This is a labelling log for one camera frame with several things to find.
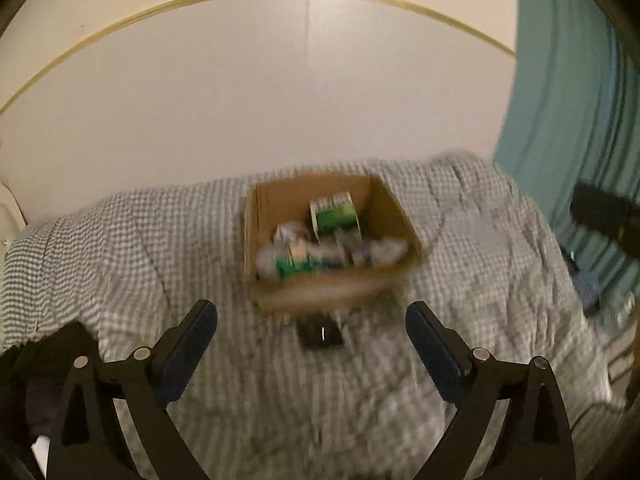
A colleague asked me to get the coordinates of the grey checked bed quilt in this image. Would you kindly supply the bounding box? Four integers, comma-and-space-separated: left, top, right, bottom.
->
1, 154, 623, 479

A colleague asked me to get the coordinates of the teal curtain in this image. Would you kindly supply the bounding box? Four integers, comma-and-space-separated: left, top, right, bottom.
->
495, 0, 639, 304

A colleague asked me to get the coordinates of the small black object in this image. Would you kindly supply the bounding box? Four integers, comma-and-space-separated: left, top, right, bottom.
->
296, 313, 344, 350

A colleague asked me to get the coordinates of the white tufted headboard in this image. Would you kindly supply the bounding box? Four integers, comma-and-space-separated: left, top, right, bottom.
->
0, 184, 26, 256

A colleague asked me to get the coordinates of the brown cardboard box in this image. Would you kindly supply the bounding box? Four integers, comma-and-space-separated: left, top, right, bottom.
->
244, 172, 422, 314

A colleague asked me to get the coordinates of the gold wall trim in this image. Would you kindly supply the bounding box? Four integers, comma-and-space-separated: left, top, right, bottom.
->
1, 0, 516, 112

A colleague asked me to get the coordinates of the green white carton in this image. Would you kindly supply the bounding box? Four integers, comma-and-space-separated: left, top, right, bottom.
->
309, 192, 360, 240

